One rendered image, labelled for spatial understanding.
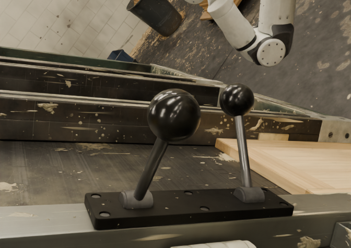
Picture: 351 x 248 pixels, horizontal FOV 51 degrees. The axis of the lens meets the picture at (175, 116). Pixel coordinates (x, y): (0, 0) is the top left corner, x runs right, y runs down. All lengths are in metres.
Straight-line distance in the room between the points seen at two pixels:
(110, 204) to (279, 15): 0.77
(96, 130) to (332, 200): 0.39
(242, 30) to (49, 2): 4.98
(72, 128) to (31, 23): 5.14
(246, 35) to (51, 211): 0.77
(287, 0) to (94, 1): 5.09
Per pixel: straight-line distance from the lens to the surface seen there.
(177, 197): 0.35
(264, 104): 1.29
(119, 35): 6.03
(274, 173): 0.61
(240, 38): 0.99
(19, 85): 1.11
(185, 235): 0.34
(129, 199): 0.32
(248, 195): 0.37
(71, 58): 2.16
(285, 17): 1.01
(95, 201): 0.33
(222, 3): 0.96
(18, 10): 5.77
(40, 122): 0.64
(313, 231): 0.43
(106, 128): 0.66
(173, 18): 5.16
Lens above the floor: 1.66
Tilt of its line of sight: 27 degrees down
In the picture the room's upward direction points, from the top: 52 degrees counter-clockwise
